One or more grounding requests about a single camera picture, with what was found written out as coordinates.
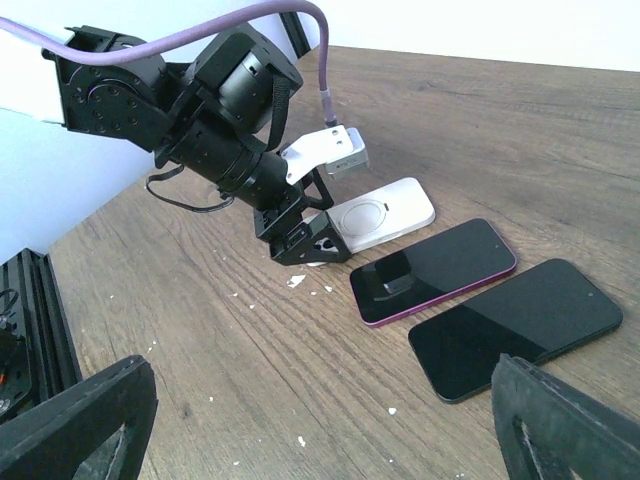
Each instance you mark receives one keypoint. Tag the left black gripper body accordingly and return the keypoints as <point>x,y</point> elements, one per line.
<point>303,200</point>

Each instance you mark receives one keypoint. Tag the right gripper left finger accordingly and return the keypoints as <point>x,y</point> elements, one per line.
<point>97,429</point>

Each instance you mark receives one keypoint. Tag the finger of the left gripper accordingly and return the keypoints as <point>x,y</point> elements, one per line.
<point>310,241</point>

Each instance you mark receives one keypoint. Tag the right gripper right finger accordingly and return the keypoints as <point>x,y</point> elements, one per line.
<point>546,429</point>

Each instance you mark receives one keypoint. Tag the beige cased phone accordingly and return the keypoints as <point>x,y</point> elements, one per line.
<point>382,215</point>

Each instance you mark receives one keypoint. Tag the black cased phone front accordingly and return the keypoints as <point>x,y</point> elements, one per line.
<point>538,315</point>

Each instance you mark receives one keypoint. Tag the black cased phone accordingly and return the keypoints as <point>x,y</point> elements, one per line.
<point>431,271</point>
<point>538,315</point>

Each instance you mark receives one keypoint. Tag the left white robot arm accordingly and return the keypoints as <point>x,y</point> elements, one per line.
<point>221,116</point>

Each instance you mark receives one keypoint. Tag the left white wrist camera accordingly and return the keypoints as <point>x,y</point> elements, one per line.
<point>337,149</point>

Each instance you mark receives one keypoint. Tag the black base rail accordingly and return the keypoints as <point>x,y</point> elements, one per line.
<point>38,357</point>

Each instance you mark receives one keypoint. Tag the left black frame post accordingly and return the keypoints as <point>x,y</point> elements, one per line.
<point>296,33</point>

